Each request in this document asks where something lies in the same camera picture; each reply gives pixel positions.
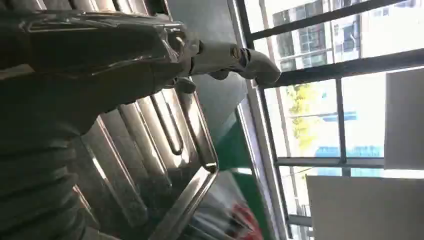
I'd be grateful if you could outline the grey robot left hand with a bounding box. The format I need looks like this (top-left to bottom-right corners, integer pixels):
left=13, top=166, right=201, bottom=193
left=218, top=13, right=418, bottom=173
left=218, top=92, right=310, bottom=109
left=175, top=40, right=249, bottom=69
left=0, top=9, right=282, bottom=148

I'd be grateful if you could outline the green conveyor belt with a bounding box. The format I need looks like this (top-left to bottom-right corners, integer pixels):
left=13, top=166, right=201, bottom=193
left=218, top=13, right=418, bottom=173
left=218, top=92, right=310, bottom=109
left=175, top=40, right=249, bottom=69
left=213, top=110, right=277, bottom=240

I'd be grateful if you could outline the grey plastic parcel bag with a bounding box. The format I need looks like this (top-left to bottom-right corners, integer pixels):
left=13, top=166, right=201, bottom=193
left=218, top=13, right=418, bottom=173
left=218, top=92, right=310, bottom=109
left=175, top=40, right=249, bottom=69
left=185, top=170, right=266, bottom=240

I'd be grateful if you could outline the steel weighing tray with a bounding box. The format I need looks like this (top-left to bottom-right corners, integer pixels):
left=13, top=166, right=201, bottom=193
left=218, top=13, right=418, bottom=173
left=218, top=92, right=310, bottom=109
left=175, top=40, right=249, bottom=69
left=71, top=76, right=220, bottom=240

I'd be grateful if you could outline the silver conveyor frame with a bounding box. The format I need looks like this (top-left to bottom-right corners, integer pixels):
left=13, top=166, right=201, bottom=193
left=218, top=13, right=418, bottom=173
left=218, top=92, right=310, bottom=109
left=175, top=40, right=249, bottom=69
left=235, top=97, right=288, bottom=240

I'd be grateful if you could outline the large white panel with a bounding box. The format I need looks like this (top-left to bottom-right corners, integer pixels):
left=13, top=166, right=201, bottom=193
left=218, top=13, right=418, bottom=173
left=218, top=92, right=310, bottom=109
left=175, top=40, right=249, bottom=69
left=306, top=175, right=424, bottom=240

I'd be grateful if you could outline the small white panel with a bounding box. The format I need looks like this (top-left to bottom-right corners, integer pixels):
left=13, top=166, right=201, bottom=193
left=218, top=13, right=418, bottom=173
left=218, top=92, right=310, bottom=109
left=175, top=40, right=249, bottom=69
left=384, top=67, right=424, bottom=170

